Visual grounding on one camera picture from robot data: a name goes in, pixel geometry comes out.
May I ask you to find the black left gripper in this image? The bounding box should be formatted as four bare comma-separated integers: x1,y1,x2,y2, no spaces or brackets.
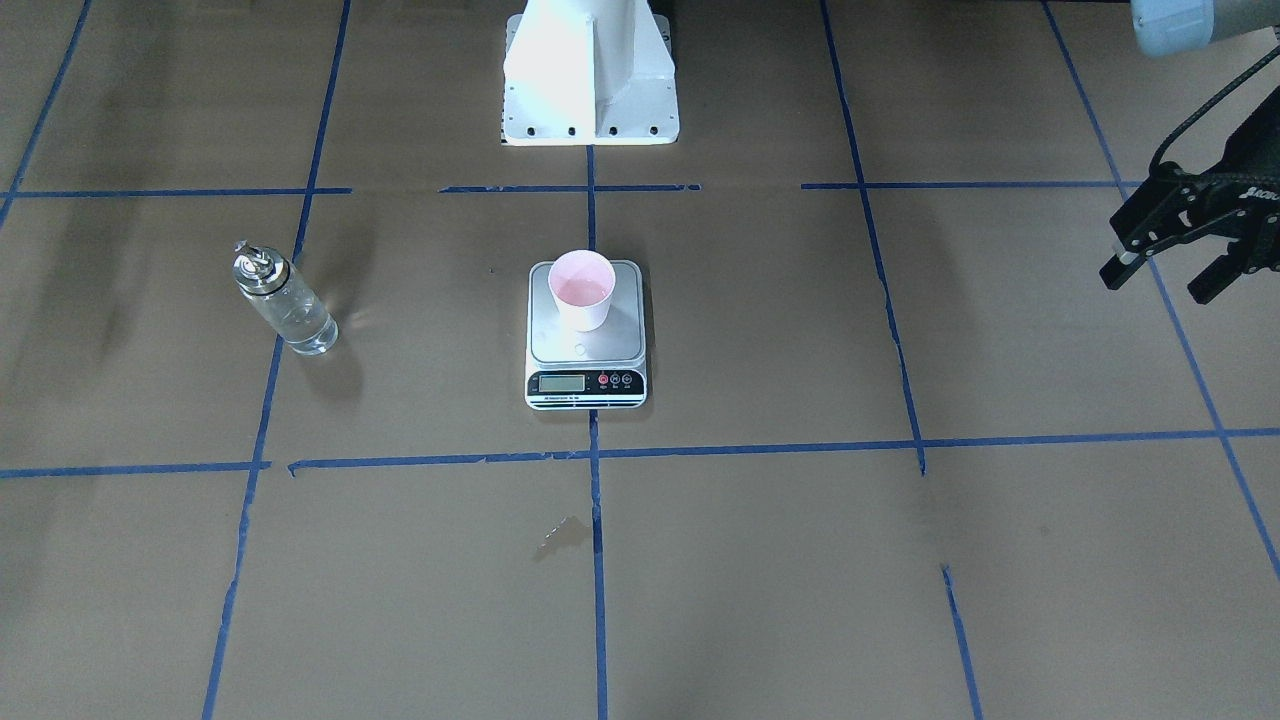
1100,91,1277,305

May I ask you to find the pink plastic cup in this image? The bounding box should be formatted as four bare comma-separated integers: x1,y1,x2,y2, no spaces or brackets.
547,250,617,332

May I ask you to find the clear glass sauce bottle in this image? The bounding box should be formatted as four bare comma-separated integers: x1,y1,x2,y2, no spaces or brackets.
230,240,339,356

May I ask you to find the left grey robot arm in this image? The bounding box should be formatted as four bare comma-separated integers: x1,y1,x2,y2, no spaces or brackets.
1100,1,1279,305

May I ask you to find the silver digital kitchen scale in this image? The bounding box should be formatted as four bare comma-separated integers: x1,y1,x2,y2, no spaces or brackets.
524,260,649,411

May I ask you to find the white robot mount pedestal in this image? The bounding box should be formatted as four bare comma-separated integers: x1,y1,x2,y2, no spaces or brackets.
500,1,681,147

